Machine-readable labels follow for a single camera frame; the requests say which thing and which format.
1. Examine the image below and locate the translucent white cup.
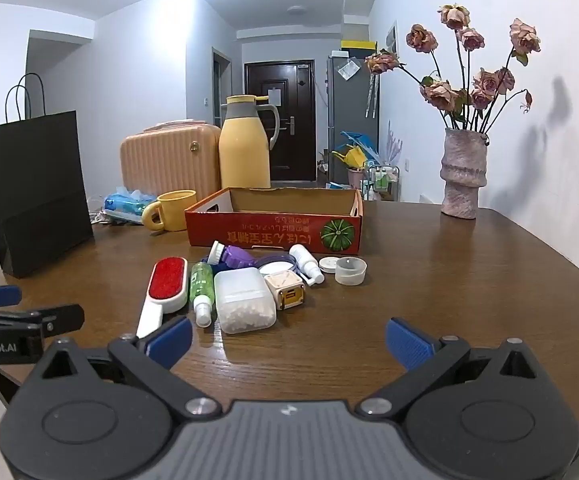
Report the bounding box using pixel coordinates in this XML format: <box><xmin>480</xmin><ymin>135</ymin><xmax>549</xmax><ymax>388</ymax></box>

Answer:
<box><xmin>335</xmin><ymin>257</ymin><xmax>367</xmax><ymax>286</ymax></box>

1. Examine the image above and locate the yellow mug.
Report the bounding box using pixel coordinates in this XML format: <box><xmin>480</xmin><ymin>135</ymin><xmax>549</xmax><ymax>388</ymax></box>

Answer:
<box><xmin>142</xmin><ymin>190</ymin><xmax>197</xmax><ymax>232</ymax></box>

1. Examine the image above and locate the purple flower wall sticker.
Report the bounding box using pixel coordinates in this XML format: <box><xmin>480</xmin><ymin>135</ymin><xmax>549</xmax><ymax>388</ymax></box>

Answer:
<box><xmin>388</xmin><ymin>120</ymin><xmax>403</xmax><ymax>161</ymax></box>

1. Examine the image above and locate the blue tissue pack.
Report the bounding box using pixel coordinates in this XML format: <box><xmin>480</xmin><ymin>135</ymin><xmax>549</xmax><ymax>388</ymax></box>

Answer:
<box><xmin>103</xmin><ymin>186</ymin><xmax>160</xmax><ymax>225</ymax></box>

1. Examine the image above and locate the red and white lint brush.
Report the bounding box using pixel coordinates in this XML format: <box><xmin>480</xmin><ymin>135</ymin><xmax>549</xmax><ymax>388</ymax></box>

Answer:
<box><xmin>136</xmin><ymin>257</ymin><xmax>189</xmax><ymax>339</ymax></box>

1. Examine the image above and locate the grey interior door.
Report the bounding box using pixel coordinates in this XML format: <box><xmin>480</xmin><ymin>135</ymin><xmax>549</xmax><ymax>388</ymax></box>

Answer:
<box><xmin>212</xmin><ymin>47</ymin><xmax>232</xmax><ymax>126</ymax></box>

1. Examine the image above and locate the beige cube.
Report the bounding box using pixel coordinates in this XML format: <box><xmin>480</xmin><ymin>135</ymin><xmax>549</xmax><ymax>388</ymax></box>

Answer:
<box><xmin>264</xmin><ymin>270</ymin><xmax>306</xmax><ymax>311</ymax></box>

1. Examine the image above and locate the yellow thermos jug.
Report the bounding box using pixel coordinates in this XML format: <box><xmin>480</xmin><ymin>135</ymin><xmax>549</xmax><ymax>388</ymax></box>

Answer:
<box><xmin>218</xmin><ymin>94</ymin><xmax>280</xmax><ymax>190</ymax></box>

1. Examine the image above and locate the pink ribbed suitcase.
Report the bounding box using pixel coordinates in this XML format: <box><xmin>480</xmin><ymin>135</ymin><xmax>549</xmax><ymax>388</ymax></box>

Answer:
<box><xmin>120</xmin><ymin>119</ymin><xmax>221</xmax><ymax>203</ymax></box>

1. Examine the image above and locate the green bottle white cap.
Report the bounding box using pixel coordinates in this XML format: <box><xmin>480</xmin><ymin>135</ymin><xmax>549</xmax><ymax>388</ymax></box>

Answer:
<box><xmin>189</xmin><ymin>261</ymin><xmax>215</xmax><ymax>328</ymax></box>

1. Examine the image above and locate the white spray bottle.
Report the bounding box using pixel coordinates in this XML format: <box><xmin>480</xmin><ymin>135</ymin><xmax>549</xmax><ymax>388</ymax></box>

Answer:
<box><xmin>289</xmin><ymin>244</ymin><xmax>325</xmax><ymax>287</ymax></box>

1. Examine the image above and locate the blue plastic frame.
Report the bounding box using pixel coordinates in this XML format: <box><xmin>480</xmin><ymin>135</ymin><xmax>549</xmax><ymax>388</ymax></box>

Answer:
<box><xmin>340</xmin><ymin>131</ymin><xmax>377</xmax><ymax>161</ymax></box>

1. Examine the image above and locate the grey refrigerator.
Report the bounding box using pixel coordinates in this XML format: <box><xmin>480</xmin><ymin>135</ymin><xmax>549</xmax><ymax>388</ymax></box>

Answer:
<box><xmin>326</xmin><ymin>55</ymin><xmax>380</xmax><ymax>186</ymax></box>

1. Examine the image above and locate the red cardboard box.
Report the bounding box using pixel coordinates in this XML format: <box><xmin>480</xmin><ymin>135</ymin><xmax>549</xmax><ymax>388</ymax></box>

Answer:
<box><xmin>185</xmin><ymin>186</ymin><xmax>365</xmax><ymax>252</ymax></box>

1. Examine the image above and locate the black monitor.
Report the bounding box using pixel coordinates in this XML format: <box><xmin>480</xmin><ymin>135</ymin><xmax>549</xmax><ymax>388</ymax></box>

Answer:
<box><xmin>0</xmin><ymin>73</ymin><xmax>95</xmax><ymax>279</ymax></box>

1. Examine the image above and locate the dried rose bouquet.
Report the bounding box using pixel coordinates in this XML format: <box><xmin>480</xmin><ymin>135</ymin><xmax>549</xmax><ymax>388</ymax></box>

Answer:
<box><xmin>365</xmin><ymin>4</ymin><xmax>541</xmax><ymax>136</ymax></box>

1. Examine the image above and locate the wire rack with bottles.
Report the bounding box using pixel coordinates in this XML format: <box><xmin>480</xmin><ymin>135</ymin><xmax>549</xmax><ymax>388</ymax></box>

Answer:
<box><xmin>362</xmin><ymin>160</ymin><xmax>400</xmax><ymax>202</ymax></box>

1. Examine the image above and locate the pink ceramic vase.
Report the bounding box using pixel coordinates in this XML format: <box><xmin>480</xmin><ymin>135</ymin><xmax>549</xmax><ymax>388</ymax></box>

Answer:
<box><xmin>440</xmin><ymin>127</ymin><xmax>490</xmax><ymax>220</ymax></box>

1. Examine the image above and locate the purple lid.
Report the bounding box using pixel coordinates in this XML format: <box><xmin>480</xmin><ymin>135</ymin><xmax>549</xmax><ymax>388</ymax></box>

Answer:
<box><xmin>224</xmin><ymin>247</ymin><xmax>256</xmax><ymax>270</ymax></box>

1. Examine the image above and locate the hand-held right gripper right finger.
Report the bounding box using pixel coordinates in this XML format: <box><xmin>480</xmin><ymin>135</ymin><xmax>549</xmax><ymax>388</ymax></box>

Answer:
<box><xmin>355</xmin><ymin>317</ymin><xmax>550</xmax><ymax>420</ymax></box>

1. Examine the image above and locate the translucent plastic container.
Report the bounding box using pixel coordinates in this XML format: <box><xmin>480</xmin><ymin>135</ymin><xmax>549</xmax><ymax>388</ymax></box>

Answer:
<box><xmin>213</xmin><ymin>267</ymin><xmax>276</xmax><ymax>335</ymax></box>

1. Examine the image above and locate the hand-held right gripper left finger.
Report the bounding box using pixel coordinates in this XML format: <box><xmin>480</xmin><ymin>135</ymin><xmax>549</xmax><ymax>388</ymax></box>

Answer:
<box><xmin>28</xmin><ymin>316</ymin><xmax>222</xmax><ymax>421</ymax></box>

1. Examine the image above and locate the dark brown entrance door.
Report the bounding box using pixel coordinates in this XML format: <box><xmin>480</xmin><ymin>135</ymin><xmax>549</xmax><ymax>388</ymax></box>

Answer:
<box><xmin>244</xmin><ymin>60</ymin><xmax>316</xmax><ymax>183</ymax></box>

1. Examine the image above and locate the yellow plastic toy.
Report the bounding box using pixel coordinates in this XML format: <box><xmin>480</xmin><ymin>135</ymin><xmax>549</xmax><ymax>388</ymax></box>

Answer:
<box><xmin>332</xmin><ymin>146</ymin><xmax>365</xmax><ymax>168</ymax></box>

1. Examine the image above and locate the blue rimmed cream jar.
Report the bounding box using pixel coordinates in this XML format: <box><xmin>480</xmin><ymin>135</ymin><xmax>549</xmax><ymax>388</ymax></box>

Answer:
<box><xmin>255</xmin><ymin>255</ymin><xmax>300</xmax><ymax>276</ymax></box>

